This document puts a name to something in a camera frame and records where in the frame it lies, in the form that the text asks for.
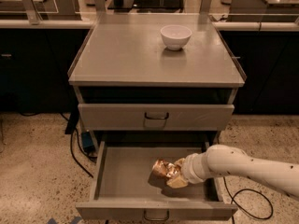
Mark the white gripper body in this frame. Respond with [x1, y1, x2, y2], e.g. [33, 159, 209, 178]
[181, 153, 206, 184]

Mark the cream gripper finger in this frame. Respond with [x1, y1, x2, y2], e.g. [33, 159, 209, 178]
[166, 174, 188, 189]
[175, 158, 185, 168]

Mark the crushed orange soda can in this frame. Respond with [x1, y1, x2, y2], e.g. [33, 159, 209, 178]
[152, 159, 180, 179]

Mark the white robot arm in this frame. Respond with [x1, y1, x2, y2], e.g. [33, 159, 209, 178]
[167, 145, 299, 200]

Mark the open middle drawer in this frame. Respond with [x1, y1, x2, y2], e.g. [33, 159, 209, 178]
[76, 142, 237, 222]

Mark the grey metal drawer cabinet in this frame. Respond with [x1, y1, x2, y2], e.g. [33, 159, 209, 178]
[69, 13, 246, 146]

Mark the closed top drawer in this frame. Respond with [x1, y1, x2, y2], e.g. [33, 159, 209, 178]
[78, 104, 235, 131]

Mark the blue power box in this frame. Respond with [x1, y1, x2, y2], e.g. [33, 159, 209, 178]
[81, 132, 95, 153]

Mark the white ceramic bowl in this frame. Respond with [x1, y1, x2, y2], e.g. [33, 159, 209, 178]
[160, 25, 192, 50]

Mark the long dark counter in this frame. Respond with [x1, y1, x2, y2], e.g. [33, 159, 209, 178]
[0, 28, 299, 114]

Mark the black floor cable right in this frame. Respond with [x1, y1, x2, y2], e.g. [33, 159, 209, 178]
[217, 139, 275, 224]

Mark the black floor cable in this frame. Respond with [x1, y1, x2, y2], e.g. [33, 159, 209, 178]
[19, 110, 98, 179]
[217, 139, 275, 224]

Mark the black floor cable left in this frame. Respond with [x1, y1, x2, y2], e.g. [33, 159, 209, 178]
[19, 110, 98, 179]

